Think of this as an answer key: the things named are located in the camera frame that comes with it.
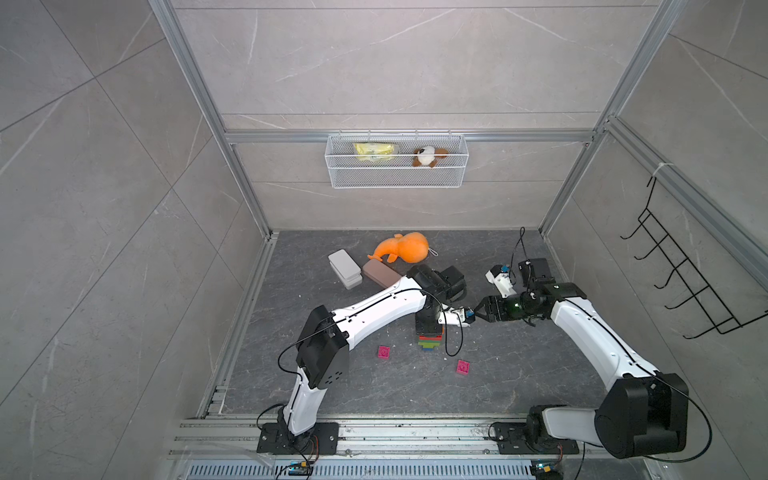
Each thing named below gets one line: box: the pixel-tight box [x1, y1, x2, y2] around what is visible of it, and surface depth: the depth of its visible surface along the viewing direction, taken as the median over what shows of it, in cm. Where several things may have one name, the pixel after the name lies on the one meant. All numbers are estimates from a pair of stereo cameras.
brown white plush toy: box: [412, 146, 449, 168], surface depth 89 cm
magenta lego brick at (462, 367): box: [456, 360, 471, 375], surface depth 87 cm
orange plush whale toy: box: [367, 232, 430, 264], surface depth 109 cm
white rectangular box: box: [328, 248, 363, 290], surface depth 106 cm
